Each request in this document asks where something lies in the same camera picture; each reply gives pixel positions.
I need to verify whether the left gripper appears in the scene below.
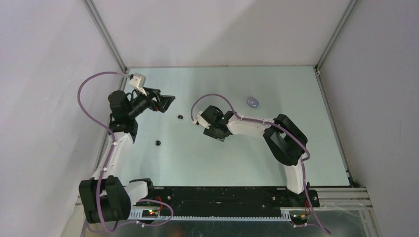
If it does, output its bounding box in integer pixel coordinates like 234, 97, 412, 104
127, 86, 174, 119

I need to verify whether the lavender earbud charging case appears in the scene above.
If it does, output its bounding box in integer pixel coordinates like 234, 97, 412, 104
247, 97, 259, 108

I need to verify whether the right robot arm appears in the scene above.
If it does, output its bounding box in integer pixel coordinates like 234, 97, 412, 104
192, 106, 308, 206

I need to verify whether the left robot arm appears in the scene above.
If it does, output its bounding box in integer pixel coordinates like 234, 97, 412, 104
79, 88, 175, 224

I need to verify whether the left controller board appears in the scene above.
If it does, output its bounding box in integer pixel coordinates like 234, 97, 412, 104
141, 209, 159, 218

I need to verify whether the controller board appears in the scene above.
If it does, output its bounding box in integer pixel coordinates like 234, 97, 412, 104
290, 214, 309, 226
141, 209, 159, 218

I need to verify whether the right controller board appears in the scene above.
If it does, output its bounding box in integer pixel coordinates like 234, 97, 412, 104
290, 214, 309, 226

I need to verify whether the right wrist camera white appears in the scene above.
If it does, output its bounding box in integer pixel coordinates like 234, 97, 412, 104
192, 111, 210, 129

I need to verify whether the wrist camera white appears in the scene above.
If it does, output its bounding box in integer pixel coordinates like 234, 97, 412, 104
128, 73, 148, 96
192, 111, 210, 129

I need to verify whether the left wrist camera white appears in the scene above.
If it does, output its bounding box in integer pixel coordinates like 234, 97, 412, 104
128, 73, 148, 96

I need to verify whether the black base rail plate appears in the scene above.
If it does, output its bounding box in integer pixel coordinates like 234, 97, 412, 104
135, 186, 320, 217

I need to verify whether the grey slotted cable duct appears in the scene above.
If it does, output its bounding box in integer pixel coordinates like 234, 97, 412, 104
128, 208, 291, 222

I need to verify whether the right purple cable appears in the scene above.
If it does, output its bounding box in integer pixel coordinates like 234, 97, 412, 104
190, 94, 331, 236

